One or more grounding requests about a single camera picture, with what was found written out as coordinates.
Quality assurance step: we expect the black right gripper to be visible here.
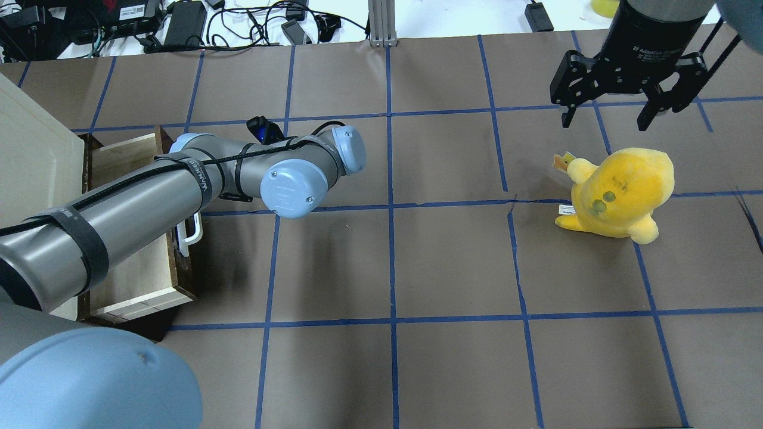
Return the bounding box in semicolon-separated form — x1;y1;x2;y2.
550;1;714;132

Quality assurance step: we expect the white drawer handle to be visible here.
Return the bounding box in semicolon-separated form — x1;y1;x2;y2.
175;212;203;257

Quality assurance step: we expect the dark brown wooden drawer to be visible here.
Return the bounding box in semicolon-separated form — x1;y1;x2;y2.
76;125;200;343

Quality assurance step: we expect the yellow plush dinosaur toy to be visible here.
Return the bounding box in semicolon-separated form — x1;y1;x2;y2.
553;147;675;245

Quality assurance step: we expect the black power adapter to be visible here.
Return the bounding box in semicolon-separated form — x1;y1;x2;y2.
524;1;555;33

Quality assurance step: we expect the black power brick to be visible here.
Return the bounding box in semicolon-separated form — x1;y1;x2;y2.
162;1;207;52

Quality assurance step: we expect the aluminium frame post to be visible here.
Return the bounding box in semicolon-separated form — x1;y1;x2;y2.
367;0;398;48

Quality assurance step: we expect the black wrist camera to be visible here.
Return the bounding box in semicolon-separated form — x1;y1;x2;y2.
246;115;286;146

